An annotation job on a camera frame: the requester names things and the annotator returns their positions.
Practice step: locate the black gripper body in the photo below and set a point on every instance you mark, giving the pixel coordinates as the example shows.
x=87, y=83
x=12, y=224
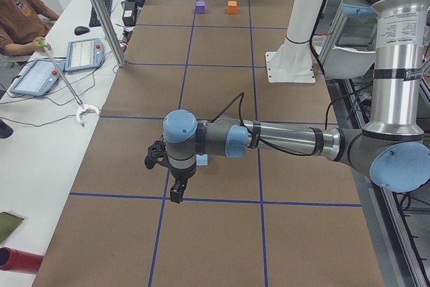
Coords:
x=181, y=175

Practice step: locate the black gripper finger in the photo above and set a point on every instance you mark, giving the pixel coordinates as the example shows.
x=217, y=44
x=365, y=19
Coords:
x=176, y=192

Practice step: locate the light blue foam block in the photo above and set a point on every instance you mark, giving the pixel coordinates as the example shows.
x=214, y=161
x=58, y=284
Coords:
x=202, y=160

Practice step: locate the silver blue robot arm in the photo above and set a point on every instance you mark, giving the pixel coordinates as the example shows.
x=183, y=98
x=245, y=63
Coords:
x=389, y=149

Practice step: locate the purple block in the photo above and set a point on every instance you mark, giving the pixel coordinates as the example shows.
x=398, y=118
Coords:
x=200, y=7

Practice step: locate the orange block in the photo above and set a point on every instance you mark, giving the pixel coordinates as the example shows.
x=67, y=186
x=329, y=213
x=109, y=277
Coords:
x=231, y=7

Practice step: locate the reacher grabber stick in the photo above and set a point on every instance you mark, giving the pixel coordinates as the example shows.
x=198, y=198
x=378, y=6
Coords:
x=82, y=107

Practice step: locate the brown paper table mat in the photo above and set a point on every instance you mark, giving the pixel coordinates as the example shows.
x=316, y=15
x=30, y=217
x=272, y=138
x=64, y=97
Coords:
x=267, y=219

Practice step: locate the blue teach pendant tablet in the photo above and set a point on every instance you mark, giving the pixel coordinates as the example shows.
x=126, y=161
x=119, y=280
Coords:
x=84, y=54

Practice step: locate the black power adapter box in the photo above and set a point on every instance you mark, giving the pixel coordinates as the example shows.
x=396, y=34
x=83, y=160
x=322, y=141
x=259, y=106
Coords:
x=129, y=13

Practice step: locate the green cloth pad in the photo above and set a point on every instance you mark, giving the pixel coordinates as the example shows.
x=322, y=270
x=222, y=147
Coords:
x=8, y=223

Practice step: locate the black computer mouse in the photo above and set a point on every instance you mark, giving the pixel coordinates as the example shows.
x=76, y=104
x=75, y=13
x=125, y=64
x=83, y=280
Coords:
x=80, y=30

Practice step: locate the red cylinder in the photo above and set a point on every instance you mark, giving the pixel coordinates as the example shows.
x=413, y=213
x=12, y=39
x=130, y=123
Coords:
x=20, y=261

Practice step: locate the white chair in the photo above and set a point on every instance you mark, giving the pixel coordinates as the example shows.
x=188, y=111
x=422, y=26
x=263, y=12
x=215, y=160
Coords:
x=348, y=63

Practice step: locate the person in brown shirt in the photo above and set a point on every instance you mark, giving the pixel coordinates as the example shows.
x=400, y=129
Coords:
x=21, y=26

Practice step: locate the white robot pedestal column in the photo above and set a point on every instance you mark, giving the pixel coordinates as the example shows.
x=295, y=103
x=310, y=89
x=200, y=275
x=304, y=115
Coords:
x=292, y=62

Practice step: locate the aluminium frame post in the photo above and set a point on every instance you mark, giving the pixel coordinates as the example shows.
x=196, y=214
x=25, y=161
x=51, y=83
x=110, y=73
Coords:
x=109, y=31

